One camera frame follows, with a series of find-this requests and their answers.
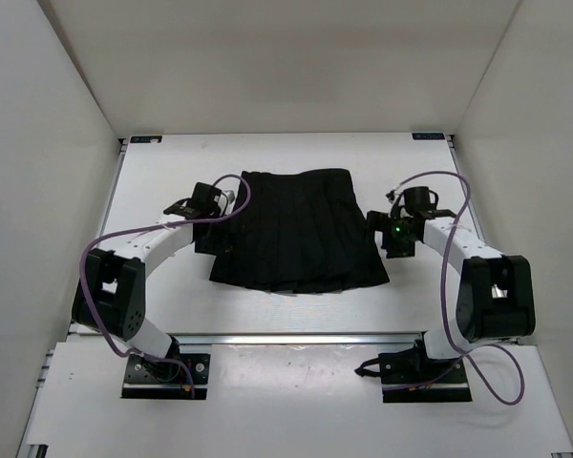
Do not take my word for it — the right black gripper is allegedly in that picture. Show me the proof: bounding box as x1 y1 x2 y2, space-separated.
358 211 418 259

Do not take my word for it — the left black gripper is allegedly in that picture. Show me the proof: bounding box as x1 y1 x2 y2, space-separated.
195 211 246 256

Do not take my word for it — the black pleated skirt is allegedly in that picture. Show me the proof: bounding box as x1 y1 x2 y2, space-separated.
209 168 389 294

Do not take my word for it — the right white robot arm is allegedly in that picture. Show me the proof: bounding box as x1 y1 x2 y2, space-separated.
367 186 536 383

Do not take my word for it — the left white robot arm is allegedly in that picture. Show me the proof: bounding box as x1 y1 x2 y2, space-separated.
85 182 235 380

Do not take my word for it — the right blue table label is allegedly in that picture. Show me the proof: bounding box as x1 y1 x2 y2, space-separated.
412 132 446 141

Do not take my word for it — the blue table label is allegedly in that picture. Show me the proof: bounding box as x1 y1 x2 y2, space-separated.
412 132 446 141
129 135 162 144

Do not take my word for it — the left blue table label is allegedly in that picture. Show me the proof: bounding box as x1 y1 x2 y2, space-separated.
129 135 162 144

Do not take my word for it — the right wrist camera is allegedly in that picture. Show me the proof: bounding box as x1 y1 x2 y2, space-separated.
386 189 402 206

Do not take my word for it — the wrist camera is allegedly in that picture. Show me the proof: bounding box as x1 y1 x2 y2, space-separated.
386 189 402 206
218 190 236 213

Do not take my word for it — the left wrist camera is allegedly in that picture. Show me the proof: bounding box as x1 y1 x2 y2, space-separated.
218 190 236 213

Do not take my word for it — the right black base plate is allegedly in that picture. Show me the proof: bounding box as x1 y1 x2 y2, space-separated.
354 345 473 404

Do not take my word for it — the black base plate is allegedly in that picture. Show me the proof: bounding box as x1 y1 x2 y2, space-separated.
121 345 211 401
354 345 473 404

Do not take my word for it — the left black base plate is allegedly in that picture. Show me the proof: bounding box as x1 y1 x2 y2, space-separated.
121 345 211 401

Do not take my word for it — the aluminium front rail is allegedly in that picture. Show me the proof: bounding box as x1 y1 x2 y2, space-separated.
66 332 517 348

